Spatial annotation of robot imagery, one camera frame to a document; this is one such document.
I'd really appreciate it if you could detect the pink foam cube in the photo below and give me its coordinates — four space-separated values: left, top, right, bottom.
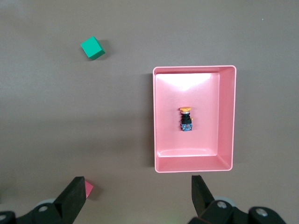
84 181 94 200

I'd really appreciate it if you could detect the green foam cube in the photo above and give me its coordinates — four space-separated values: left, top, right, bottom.
80 36 106 60

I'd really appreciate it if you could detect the pink plastic tray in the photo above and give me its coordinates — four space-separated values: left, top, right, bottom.
153 65 237 174

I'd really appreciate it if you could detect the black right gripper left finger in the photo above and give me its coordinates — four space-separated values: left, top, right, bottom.
0 176 87 224

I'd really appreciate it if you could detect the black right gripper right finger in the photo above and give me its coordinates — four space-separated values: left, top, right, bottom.
190 175 287 224

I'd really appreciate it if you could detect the orange capped push button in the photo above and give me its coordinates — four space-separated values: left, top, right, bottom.
179 106 194 132

